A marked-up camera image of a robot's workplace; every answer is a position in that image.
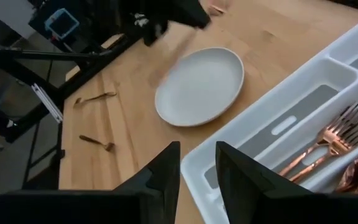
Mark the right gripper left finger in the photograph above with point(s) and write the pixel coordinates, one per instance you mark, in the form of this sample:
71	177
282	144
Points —
163	186

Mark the tablet with light blue case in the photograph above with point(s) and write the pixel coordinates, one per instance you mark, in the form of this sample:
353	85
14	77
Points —
61	24

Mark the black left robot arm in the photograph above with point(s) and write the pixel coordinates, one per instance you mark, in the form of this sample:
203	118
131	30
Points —
129	15

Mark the white round plate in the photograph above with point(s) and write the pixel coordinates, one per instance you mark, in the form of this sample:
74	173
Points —
199	87

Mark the rose gold spoon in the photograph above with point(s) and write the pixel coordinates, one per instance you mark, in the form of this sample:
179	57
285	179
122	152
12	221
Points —
353	174

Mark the white cutlery tray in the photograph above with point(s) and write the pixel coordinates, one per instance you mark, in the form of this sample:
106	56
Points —
340	68

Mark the white metal bar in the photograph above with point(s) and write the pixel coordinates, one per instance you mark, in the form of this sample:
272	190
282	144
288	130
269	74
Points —
47	102

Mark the black frame strut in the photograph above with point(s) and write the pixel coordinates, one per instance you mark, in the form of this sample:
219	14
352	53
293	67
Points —
42	55

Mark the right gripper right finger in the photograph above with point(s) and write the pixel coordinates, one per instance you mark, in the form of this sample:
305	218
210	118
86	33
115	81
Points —
244	183

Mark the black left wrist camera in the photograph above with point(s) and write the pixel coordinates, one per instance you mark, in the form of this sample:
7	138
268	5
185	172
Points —
155	34

